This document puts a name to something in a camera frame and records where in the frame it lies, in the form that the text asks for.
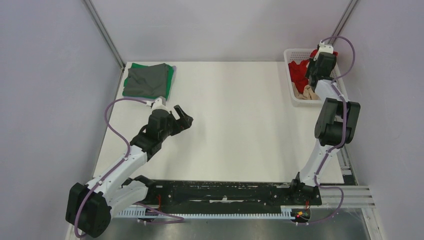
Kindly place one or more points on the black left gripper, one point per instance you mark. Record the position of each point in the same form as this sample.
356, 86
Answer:
182, 123

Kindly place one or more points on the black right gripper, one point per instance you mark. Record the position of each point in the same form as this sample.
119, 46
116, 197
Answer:
312, 62

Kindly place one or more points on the red t shirt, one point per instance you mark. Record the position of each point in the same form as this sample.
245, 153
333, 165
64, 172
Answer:
298, 71

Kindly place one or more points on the beige t shirt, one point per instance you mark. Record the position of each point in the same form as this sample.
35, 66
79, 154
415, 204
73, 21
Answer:
307, 94

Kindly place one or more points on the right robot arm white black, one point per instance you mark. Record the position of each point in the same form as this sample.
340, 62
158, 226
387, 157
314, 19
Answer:
334, 128

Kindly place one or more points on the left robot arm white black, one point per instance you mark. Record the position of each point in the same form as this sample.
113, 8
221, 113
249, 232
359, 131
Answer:
92, 206

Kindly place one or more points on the white plastic laundry basket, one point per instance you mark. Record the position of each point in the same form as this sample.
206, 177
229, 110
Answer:
325, 88

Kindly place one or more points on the grey folded t shirt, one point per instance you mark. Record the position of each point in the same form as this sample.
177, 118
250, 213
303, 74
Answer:
147, 81

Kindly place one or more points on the green folded t shirt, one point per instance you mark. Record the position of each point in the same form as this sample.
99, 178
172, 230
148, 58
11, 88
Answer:
169, 82

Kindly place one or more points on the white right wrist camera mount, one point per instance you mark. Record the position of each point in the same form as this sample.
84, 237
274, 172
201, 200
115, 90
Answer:
325, 48

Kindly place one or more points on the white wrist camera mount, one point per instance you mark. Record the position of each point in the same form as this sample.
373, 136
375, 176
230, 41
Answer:
157, 104
325, 48

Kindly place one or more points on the right corner aluminium post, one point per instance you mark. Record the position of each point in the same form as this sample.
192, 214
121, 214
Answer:
352, 4

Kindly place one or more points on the corner aluminium post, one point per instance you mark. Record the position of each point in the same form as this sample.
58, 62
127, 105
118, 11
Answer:
352, 4
97, 20

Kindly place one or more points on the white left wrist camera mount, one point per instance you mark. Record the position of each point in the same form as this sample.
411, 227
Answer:
157, 104

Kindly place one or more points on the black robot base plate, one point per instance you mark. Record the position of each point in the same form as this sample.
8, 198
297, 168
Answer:
224, 197

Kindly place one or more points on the white slotted cable duct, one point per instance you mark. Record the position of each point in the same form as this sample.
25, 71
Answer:
139, 212

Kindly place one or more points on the aluminium frame rails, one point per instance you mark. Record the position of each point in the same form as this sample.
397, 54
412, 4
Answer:
354, 195

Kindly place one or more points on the left corner aluminium post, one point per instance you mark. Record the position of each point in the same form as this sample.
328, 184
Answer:
97, 20

